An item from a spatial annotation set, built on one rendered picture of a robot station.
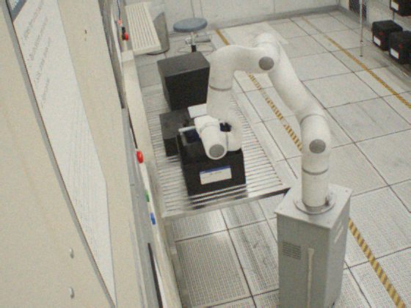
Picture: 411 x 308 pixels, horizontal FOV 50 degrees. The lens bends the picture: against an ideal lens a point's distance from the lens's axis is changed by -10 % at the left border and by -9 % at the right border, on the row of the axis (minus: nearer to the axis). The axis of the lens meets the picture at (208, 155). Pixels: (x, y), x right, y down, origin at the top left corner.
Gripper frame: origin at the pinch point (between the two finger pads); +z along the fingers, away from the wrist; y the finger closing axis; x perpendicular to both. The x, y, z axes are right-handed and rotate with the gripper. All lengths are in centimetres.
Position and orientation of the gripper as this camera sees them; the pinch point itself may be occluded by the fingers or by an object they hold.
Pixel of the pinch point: (203, 114)
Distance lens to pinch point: 218.6
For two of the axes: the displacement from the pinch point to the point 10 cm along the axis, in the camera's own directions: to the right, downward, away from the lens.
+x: -1.4, -8.2, -5.5
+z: -1.7, -5.3, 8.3
